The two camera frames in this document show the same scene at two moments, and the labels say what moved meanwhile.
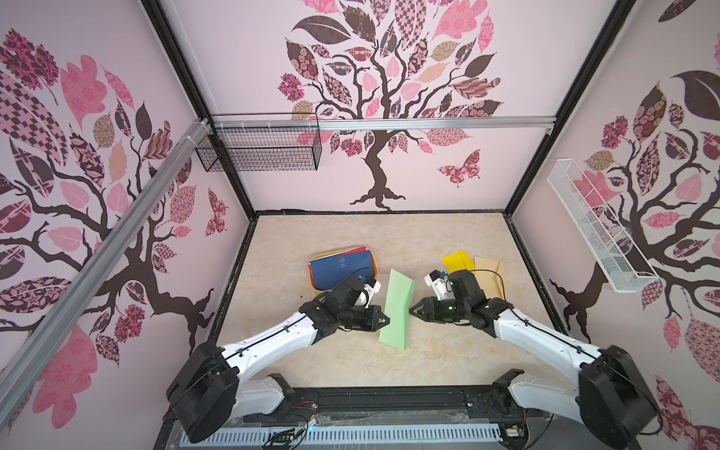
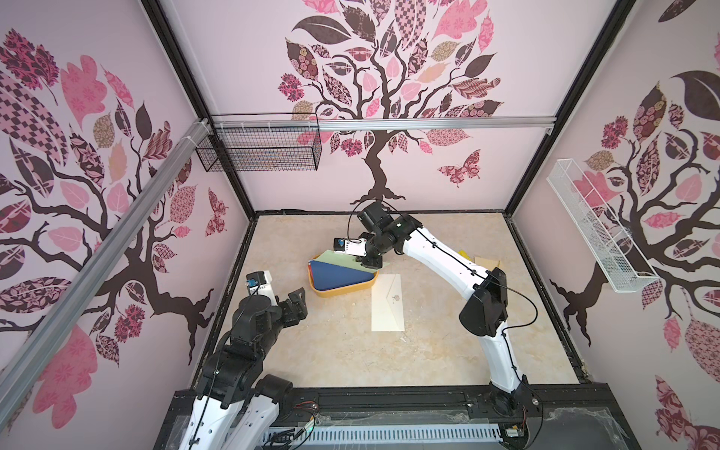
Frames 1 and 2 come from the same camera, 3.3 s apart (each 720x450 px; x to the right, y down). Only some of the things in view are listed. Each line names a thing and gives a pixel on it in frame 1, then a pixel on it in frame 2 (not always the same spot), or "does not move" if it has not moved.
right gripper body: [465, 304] → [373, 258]
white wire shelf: [603, 237] does not move
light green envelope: [397, 307] → [345, 260]
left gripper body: [357, 318] → [291, 311]
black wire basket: [261, 151] does not move
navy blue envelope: [330, 273] does not move
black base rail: [395, 407] does not move
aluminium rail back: [387, 123] does not move
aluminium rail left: [33, 357] does not move
